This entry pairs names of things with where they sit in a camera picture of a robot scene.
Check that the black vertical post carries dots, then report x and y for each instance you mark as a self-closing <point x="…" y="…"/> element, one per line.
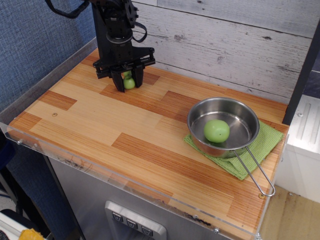
<point x="102" y="42"/>
<point x="302" y="81"/>

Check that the green handled grey spatula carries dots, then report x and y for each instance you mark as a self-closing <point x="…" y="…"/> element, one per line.
<point x="128" y="80"/>

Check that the silver cabinet with button panel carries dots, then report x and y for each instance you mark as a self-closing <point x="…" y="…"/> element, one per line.
<point x="108" y="206"/>

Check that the white box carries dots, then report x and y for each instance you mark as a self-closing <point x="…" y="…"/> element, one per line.
<point x="299" y="167"/>

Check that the black and yellow bag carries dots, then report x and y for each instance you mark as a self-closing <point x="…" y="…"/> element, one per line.
<point x="27" y="234"/>

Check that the black left vertical post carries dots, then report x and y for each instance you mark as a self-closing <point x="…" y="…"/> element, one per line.
<point x="102" y="42"/>

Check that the black right vertical post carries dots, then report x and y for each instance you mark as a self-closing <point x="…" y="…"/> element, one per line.
<point x="302" y="81"/>

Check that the clear acrylic edge guard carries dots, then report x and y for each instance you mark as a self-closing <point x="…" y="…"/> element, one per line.
<point x="182" y="173"/>

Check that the green toy apple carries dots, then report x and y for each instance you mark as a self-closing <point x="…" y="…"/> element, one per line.
<point x="216" y="131"/>

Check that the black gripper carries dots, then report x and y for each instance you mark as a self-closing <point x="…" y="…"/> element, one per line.
<point x="124" y="57"/>

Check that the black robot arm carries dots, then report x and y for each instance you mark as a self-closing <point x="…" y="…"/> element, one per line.
<point x="114" y="21"/>

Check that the stainless steel pan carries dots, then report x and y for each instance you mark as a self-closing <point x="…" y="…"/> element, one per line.
<point x="244" y="128"/>

